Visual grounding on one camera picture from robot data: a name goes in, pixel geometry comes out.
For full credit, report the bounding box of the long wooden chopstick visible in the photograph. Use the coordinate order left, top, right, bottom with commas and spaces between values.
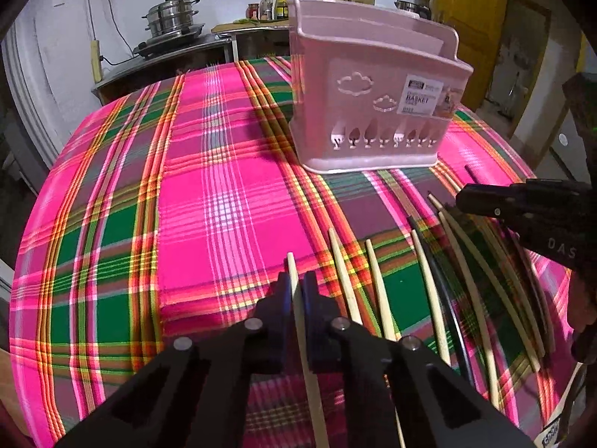
438, 211, 500, 408

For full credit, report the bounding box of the person right hand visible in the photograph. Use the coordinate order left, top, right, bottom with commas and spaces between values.
567, 272, 596, 364

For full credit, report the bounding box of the pink plaid tablecloth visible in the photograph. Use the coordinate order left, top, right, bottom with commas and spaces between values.
9, 58, 575, 447

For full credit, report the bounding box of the pink plastic utensil basket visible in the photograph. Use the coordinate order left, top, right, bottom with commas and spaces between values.
288, 0, 472, 174

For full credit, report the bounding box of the yellow wooden door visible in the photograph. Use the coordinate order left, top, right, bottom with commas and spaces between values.
433, 0, 507, 111

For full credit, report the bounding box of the portable gas stove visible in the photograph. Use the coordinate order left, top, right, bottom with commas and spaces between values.
132, 23, 204, 59

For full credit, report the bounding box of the green sauce bottle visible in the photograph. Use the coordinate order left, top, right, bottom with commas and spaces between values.
275, 0, 288, 20

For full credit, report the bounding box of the stainless steel steamer pot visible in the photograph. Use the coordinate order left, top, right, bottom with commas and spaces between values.
144, 0, 200, 37

